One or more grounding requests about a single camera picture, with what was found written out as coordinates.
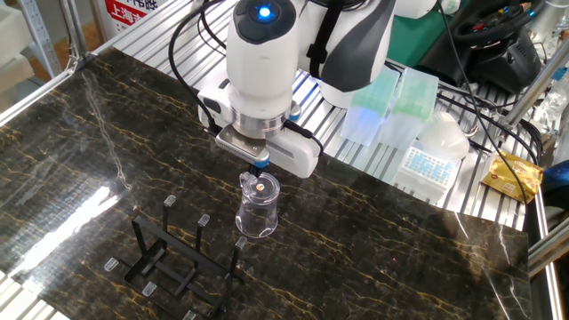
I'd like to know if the thin black cable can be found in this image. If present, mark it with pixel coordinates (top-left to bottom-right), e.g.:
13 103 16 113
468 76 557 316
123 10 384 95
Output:
437 0 533 204

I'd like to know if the aluminium frame post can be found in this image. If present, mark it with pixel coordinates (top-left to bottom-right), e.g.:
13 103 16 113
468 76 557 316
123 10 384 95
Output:
501 37 569 130

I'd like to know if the black racing steering wheel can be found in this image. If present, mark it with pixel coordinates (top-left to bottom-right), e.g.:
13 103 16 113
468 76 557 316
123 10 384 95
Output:
417 0 544 95

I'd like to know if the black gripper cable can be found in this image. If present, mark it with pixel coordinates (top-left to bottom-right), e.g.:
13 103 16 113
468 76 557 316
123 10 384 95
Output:
284 119 325 156

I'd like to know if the clear plastic bag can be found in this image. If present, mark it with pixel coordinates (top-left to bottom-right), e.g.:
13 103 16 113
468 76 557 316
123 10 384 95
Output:
531 66 569 139

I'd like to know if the white foam box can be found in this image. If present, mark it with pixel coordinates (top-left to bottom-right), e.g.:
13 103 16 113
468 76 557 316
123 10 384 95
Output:
0 4 36 92

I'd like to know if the black camera cable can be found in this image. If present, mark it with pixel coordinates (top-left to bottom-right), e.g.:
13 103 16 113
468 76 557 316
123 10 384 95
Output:
167 0 224 135

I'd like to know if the red and white sign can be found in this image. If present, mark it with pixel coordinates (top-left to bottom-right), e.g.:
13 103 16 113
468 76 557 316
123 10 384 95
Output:
104 0 168 39

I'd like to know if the dark blue object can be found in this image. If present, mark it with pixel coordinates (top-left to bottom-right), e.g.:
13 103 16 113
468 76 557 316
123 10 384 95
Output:
541 159 569 210

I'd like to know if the white translucent plastic lid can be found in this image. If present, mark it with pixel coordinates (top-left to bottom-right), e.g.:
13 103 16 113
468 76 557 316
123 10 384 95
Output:
415 110 471 162

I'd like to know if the perforated metal shelf upright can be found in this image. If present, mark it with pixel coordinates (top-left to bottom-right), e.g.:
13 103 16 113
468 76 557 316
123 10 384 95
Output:
17 0 62 79

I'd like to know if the black wire cup rack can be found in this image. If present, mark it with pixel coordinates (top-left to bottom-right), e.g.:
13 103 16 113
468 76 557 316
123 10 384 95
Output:
102 194 249 320

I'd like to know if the gold foil packet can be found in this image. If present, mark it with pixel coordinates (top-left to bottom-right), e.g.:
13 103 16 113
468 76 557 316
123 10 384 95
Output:
479 149 544 204

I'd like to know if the blue pipette tip box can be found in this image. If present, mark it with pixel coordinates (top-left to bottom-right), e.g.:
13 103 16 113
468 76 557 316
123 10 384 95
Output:
391 144 462 204

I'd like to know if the green pipette tip box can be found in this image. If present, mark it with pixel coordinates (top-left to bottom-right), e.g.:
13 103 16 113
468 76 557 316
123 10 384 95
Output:
377 66 440 152
340 66 401 148

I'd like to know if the clear plastic cup with handle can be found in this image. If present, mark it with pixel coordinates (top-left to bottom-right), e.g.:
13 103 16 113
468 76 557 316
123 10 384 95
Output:
234 172 282 240

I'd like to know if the black velcro strap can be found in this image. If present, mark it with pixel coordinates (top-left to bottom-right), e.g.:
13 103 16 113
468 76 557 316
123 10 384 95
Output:
306 0 344 79

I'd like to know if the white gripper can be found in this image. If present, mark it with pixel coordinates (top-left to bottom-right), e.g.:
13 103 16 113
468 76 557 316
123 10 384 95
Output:
197 79 321 179

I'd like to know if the green board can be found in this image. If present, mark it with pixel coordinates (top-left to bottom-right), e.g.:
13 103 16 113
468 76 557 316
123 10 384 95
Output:
384 8 450 68

